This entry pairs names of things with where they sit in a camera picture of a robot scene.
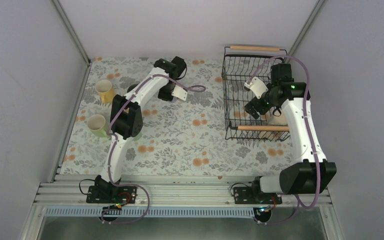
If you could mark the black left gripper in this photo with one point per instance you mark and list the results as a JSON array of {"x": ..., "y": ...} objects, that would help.
[{"x": 162, "y": 96}]

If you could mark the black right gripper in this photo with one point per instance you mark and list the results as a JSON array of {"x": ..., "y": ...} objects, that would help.
[{"x": 250, "y": 109}]

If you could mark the cream illustrated mug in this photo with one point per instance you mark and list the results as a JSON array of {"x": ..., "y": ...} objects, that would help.
[{"x": 273, "y": 121}]

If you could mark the yellow mug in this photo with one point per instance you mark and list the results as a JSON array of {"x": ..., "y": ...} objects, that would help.
[{"x": 105, "y": 90}]

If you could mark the light green mug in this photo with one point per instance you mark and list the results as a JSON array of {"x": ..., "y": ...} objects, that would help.
[{"x": 98, "y": 125}]

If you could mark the dark green mug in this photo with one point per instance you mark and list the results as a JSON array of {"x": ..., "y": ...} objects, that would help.
[{"x": 130, "y": 88}]

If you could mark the green plastic tumbler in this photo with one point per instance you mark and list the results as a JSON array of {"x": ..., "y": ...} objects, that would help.
[{"x": 138, "y": 136}]

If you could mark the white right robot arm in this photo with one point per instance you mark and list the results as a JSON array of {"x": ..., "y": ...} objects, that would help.
[{"x": 312, "y": 172}]

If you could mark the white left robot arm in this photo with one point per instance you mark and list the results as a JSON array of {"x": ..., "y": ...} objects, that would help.
[{"x": 126, "y": 120}]

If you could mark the floral patterned table mat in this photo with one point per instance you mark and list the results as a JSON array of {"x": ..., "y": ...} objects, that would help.
[{"x": 183, "y": 138}]

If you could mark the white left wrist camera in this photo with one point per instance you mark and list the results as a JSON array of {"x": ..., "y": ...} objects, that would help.
[{"x": 179, "y": 93}]

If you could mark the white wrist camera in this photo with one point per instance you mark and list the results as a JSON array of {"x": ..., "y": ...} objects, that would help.
[
  {"x": 256, "y": 86},
  {"x": 179, "y": 93}
]

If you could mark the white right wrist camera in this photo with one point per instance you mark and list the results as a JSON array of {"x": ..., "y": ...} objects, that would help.
[{"x": 256, "y": 86}]

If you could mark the black wire dish rack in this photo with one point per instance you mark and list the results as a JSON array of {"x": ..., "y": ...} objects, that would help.
[{"x": 241, "y": 117}]

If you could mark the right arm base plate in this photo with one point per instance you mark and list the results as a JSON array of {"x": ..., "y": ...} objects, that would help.
[{"x": 244, "y": 195}]

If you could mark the right aluminium corner post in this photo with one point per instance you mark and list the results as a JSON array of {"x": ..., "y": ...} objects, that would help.
[{"x": 316, "y": 10}]

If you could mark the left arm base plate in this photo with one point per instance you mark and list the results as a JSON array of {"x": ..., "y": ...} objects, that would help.
[{"x": 111, "y": 195}]

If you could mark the aluminium corner frame post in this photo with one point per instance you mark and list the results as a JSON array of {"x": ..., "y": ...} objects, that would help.
[{"x": 71, "y": 31}]

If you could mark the aluminium rail base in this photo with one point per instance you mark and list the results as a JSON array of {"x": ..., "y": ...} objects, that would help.
[{"x": 159, "y": 190}]

